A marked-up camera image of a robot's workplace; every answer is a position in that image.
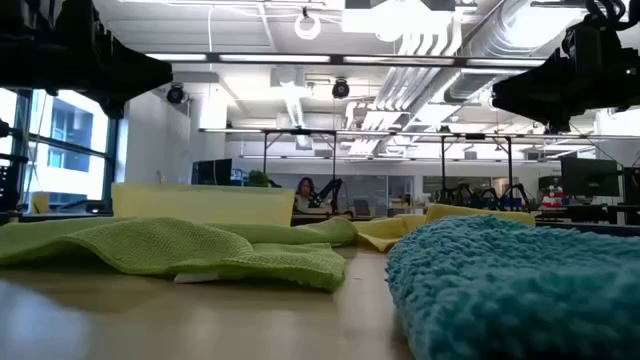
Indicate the yellow translucent plastic basket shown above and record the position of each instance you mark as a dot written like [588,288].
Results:
[200,204]

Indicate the person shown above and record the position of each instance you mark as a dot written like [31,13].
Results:
[305,192]

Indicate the silver ventilation duct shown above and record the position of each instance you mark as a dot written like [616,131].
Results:
[500,35]

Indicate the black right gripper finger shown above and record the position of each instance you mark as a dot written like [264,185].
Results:
[535,95]

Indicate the black computer monitor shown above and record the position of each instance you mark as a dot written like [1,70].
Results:
[212,172]
[590,177]

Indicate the black background robot arm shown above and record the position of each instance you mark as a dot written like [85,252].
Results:
[462,194]
[515,194]
[330,189]

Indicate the green microfiber towel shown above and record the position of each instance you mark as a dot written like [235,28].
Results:
[165,247]

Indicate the black round ceiling fixture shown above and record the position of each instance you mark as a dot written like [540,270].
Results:
[175,94]
[340,90]

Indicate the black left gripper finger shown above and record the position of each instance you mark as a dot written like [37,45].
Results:
[137,77]

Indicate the long ceiling light bar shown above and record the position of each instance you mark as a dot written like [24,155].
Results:
[275,58]

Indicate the yellow microfiber towel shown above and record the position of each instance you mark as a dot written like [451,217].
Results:
[390,230]

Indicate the black metal gantry frame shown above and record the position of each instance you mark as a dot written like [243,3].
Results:
[300,132]
[475,136]

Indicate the teal microfiber towel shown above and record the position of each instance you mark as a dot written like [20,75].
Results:
[515,290]

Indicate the black framed window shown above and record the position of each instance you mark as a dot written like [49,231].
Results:
[70,150]

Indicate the green potted plant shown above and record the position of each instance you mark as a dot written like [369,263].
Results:
[258,179]

